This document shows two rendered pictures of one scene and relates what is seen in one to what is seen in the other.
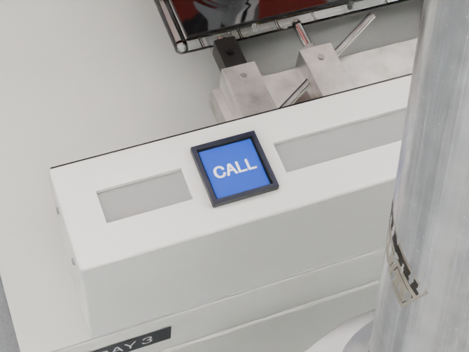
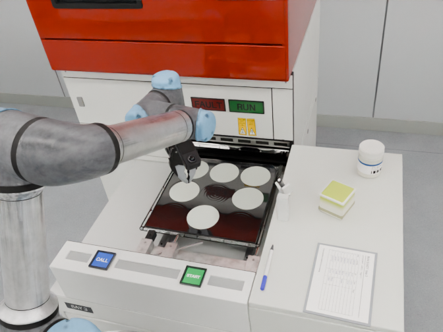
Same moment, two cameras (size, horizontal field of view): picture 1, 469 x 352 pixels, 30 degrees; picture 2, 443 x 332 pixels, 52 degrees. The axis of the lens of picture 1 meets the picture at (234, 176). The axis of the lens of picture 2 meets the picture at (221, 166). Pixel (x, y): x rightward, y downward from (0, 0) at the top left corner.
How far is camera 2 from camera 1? 92 cm
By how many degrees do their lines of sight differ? 37
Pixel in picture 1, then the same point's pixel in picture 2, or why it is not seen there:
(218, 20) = (157, 224)
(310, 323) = not seen: outside the picture
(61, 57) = (128, 221)
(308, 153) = (124, 265)
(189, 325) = (98, 311)
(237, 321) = (117, 321)
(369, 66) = (190, 257)
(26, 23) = (128, 209)
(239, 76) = (144, 242)
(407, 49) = (206, 257)
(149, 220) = (72, 262)
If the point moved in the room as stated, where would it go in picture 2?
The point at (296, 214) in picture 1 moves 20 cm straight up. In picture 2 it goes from (107, 280) to (85, 228)
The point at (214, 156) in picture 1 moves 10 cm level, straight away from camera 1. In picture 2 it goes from (101, 255) to (129, 232)
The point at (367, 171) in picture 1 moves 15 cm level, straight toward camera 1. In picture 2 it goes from (132, 277) to (76, 306)
